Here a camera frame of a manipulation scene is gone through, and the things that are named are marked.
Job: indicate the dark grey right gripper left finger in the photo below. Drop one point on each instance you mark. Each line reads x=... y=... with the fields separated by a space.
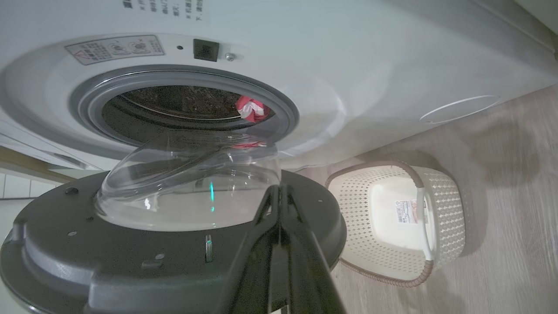
x=257 y=261

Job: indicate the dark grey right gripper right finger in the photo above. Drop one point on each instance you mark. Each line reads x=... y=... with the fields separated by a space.
x=305 y=270

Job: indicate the red and white garment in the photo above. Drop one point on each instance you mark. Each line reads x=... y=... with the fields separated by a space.
x=250 y=108

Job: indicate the grey glass washing machine door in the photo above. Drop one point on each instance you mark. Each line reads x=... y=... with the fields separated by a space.
x=65 y=261

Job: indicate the cream perforated laundry basket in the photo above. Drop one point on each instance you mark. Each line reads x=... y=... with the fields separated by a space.
x=444 y=209

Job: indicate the black door latch socket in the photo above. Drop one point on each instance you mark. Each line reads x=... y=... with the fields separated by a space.
x=205 y=49

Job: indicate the white washing machine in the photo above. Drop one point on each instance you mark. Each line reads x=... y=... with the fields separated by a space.
x=348 y=52

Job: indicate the grey rubber door gasket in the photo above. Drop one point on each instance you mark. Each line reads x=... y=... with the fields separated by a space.
x=89 y=102

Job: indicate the white barcode label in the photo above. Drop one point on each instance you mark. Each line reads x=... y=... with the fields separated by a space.
x=406 y=211

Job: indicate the round white filter cover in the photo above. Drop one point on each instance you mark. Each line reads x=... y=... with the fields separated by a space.
x=462 y=109

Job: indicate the grey warning sticker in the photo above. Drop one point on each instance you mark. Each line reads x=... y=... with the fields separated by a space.
x=114 y=49

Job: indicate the beige cabinet side frame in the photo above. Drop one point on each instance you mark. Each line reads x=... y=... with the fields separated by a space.
x=26 y=163

